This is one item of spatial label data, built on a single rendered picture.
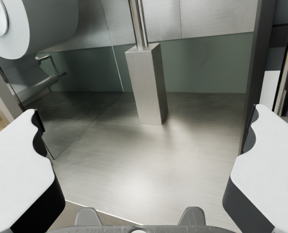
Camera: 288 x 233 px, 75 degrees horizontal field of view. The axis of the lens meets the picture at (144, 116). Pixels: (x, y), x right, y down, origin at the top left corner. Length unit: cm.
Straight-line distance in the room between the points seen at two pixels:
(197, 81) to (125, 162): 49
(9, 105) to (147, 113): 41
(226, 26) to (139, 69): 36
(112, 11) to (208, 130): 62
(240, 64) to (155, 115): 39
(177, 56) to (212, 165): 49
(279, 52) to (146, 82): 37
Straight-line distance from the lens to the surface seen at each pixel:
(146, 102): 66
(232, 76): 85
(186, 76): 87
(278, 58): 39
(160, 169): 53
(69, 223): 80
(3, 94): 57
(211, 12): 80
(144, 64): 60
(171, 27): 83
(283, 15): 37
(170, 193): 48
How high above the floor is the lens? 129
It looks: 31 degrees down
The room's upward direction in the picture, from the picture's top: 11 degrees counter-clockwise
